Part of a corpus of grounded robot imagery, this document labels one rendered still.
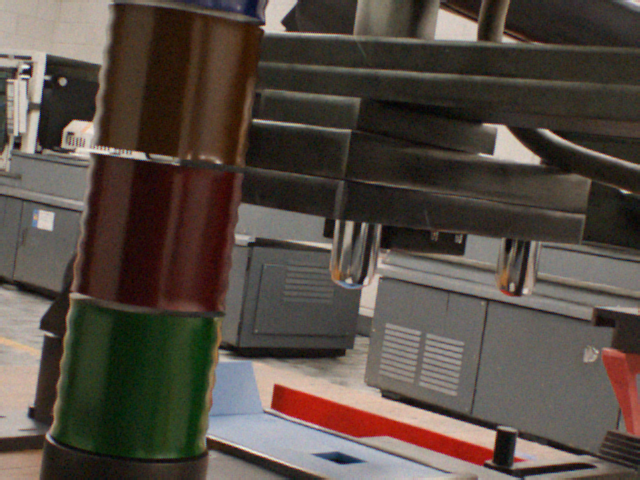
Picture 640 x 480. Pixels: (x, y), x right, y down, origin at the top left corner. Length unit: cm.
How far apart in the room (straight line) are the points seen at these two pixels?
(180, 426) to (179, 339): 2
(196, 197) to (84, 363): 5
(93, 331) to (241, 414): 40
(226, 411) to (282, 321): 703
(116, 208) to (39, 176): 903
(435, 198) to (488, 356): 570
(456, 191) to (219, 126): 28
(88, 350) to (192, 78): 7
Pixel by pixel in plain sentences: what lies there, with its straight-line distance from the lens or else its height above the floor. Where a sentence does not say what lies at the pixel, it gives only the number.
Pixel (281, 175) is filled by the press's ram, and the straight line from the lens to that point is 54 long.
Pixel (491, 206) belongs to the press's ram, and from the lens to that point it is 60.
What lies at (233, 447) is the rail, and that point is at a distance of 63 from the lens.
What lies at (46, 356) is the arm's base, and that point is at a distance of 101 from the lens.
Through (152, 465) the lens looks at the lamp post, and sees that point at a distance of 31.
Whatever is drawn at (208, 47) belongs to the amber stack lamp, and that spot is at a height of 115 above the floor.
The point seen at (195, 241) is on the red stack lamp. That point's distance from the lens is 31.
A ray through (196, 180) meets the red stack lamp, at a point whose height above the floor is 112.
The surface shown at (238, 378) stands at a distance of 71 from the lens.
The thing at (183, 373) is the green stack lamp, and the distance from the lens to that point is 31.
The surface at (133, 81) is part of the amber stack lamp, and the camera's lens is 31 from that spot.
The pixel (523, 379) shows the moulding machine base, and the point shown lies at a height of 32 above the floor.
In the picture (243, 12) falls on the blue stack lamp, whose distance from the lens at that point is 31.
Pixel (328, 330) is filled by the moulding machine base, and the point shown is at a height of 19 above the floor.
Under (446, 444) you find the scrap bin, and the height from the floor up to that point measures 95.
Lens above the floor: 112
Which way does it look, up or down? 3 degrees down
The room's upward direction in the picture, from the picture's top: 8 degrees clockwise
